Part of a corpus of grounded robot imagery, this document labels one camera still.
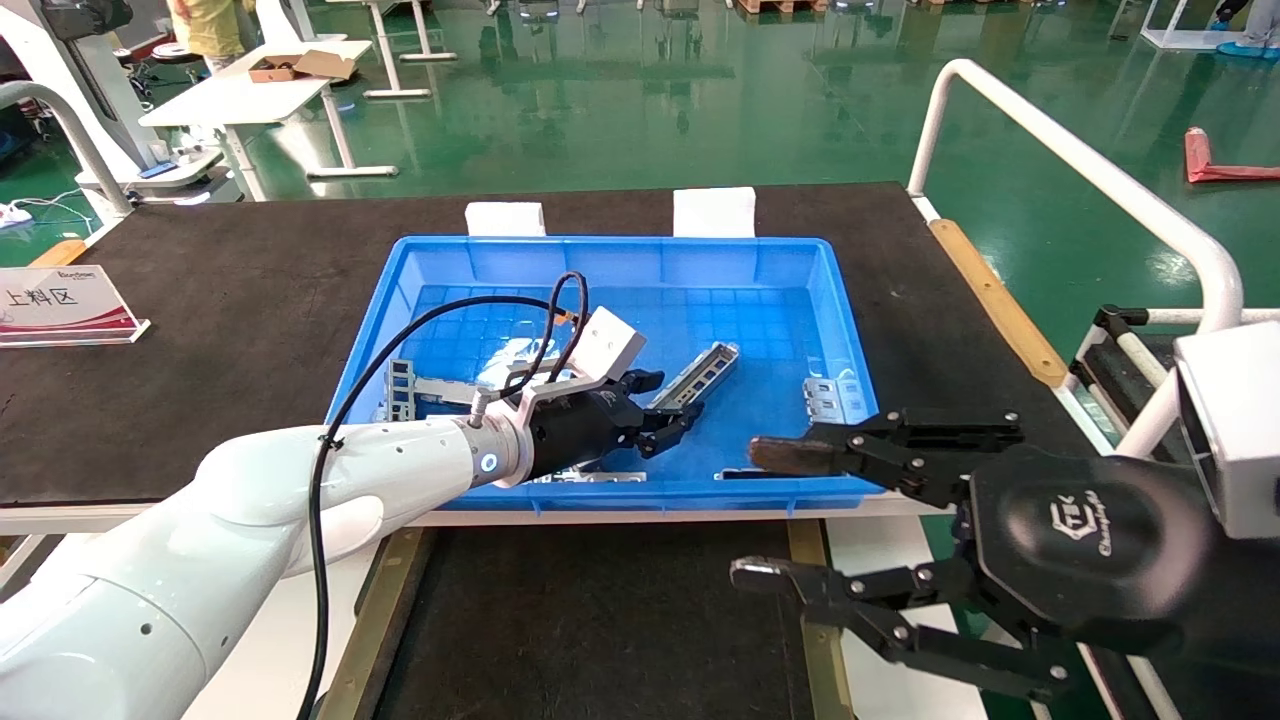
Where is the long wooden edge strip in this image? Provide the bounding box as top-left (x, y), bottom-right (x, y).
top-left (929, 219), bottom-right (1070, 390)

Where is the thin grey metal strip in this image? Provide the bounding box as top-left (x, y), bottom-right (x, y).
top-left (528, 469), bottom-right (648, 485)

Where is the white foam block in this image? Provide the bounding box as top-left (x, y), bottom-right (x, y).
top-left (465, 202), bottom-right (548, 239)
top-left (672, 187), bottom-right (758, 240)

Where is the red object on floor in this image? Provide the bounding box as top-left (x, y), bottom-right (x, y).
top-left (1183, 127), bottom-right (1280, 186)

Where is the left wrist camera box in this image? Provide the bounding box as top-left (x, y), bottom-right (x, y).
top-left (470, 306), bottom-right (649, 431)

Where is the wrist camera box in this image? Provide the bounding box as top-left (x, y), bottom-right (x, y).
top-left (1174, 322), bottom-right (1280, 541)
top-left (470, 306), bottom-right (649, 431)

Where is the grey tubular guard rail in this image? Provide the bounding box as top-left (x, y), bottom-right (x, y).
top-left (0, 81), bottom-right (137, 222)

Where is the slotted flat metal plate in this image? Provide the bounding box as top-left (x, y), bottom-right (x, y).
top-left (803, 377), bottom-right (873, 428)

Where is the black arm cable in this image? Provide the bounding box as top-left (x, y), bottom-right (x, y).
top-left (296, 270), bottom-right (591, 720)

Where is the white background table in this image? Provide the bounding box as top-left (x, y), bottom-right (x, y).
top-left (139, 40), bottom-right (401, 203)

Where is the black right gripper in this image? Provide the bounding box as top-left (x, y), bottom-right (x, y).
top-left (729, 407), bottom-right (1280, 707)

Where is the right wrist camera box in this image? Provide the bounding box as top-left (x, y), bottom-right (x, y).
top-left (1174, 322), bottom-right (1280, 541)

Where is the white machine stand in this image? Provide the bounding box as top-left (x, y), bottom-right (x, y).
top-left (0, 0), bottom-right (243, 207)

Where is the acrylic sign with red print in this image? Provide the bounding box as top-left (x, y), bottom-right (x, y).
top-left (0, 265), bottom-right (152, 348)

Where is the grey metal channel bracket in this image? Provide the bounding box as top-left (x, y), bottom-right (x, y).
top-left (413, 375), bottom-right (503, 407)
top-left (645, 342), bottom-right (742, 413)
top-left (386, 358), bottom-right (418, 423)

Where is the white tubular guard rail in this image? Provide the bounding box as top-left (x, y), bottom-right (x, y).
top-left (905, 58), bottom-right (1280, 463)

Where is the person with blue shoe covers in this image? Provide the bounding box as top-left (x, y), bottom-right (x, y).
top-left (1210, 0), bottom-right (1280, 62)

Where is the open cardboard box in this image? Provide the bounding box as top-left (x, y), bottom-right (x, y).
top-left (248, 50), bottom-right (359, 85)

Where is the black table mat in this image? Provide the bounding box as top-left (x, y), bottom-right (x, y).
top-left (0, 183), bottom-right (1101, 506)

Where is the black metal frame bracket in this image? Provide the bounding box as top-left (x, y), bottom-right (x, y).
top-left (1068, 305), bottom-right (1183, 441)

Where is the person in yellow coat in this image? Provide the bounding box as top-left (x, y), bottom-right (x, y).
top-left (167, 0), bottom-right (260, 63)

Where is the blue plastic bin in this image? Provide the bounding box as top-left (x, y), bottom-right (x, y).
top-left (305, 235), bottom-right (894, 516)

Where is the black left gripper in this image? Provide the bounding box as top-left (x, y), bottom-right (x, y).
top-left (521, 369), bottom-right (707, 484)

